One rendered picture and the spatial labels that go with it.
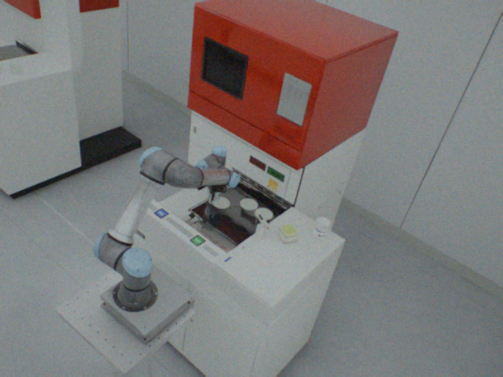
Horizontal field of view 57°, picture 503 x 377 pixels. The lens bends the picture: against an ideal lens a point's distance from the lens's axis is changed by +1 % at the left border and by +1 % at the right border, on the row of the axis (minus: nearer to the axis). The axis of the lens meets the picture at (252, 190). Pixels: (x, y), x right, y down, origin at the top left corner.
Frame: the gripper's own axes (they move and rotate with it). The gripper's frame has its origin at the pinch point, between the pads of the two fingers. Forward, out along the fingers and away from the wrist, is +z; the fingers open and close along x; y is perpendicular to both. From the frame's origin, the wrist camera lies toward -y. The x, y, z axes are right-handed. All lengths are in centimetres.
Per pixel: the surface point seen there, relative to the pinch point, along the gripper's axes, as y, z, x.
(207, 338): -11, 49, -51
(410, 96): 168, -28, 61
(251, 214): 20.8, 1.3, -12.3
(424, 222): 193, 64, 19
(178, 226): -22.4, -4.3, -20.6
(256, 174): 28.5, -11.1, 6.4
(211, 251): -10.8, -4.4, -40.6
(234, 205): 13.6, 1.3, -3.6
